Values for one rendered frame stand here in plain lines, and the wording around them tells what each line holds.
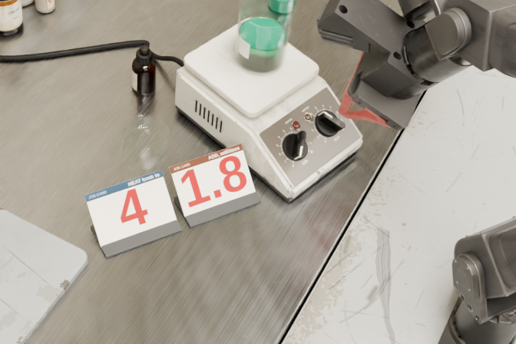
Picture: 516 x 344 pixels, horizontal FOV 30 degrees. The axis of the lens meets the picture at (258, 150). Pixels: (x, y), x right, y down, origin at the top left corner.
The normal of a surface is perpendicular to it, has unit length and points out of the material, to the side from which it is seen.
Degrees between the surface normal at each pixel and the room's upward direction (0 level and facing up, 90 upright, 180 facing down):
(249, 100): 0
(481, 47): 90
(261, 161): 90
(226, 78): 0
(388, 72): 104
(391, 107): 30
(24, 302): 0
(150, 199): 40
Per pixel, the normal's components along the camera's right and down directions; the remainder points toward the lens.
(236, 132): -0.69, 0.50
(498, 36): -0.88, 0.25
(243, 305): 0.11, -0.65
